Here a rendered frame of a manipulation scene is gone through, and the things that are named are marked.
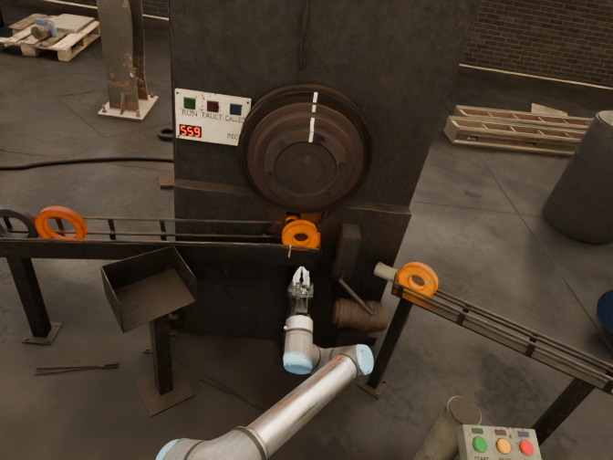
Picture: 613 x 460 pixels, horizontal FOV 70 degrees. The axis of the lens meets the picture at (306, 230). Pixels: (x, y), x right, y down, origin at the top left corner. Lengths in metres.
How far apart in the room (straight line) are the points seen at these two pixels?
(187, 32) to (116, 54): 2.77
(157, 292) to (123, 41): 2.91
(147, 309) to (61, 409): 0.71
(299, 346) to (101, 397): 1.06
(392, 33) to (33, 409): 2.00
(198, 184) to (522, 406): 1.88
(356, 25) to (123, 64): 3.05
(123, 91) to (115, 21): 0.59
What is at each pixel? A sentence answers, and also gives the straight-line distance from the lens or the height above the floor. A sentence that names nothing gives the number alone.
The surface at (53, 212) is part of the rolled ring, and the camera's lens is 1.93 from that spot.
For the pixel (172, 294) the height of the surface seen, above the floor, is 0.60.
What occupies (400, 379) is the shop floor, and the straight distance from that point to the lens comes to 2.37.
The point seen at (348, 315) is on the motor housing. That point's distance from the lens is 1.83.
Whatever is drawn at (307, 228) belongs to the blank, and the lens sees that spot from 1.74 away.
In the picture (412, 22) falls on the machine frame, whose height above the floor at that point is 1.56.
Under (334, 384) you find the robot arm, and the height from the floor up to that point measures 0.76.
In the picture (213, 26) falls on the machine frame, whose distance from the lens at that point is 1.58.
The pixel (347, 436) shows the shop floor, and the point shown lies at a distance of 2.13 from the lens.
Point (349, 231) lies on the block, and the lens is 1.77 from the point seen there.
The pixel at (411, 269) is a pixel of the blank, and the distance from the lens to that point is 1.76.
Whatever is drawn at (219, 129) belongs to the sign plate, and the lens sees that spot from 1.67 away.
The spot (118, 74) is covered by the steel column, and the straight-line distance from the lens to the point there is 4.40.
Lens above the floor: 1.83
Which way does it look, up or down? 37 degrees down
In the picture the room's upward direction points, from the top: 11 degrees clockwise
